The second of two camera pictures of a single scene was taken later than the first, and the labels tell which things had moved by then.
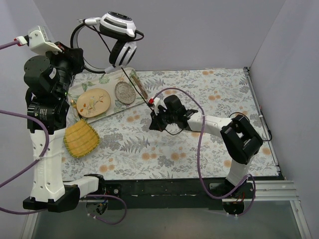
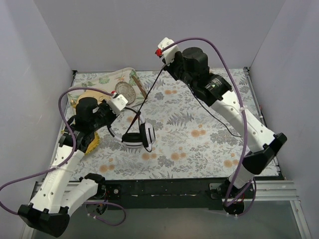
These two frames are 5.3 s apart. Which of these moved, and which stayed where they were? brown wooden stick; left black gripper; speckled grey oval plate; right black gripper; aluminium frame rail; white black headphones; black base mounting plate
Moved: right black gripper; left black gripper; white black headphones
Stayed: black base mounting plate; speckled grey oval plate; aluminium frame rail; brown wooden stick
